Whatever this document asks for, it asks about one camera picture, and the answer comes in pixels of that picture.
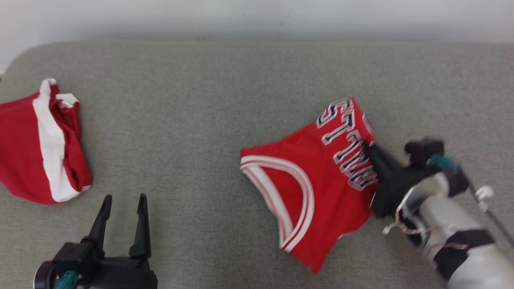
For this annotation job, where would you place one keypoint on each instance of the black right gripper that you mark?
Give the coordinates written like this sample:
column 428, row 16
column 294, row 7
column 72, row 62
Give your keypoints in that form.
column 391, row 196

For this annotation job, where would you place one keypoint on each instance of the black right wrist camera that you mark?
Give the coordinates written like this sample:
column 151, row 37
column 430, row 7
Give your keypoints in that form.
column 421, row 150

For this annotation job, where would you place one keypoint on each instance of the red white lettered jersey shirt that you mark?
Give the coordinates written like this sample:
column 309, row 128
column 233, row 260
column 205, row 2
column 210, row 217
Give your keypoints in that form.
column 321, row 192

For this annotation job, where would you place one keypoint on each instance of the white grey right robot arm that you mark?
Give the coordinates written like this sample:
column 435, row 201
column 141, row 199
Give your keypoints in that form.
column 449, row 220

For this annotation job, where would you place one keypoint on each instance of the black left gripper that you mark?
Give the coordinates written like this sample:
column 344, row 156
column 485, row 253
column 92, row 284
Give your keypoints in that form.
column 120, row 275

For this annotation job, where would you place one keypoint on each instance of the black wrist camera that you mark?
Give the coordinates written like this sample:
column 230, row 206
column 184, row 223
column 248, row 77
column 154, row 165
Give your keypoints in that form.
column 421, row 150
column 78, row 255

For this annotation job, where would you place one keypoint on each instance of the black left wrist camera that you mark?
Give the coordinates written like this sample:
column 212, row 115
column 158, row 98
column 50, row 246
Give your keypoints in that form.
column 78, row 255

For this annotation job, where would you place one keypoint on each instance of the red shorts with white stripe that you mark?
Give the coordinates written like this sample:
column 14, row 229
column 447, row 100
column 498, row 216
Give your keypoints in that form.
column 20, row 152

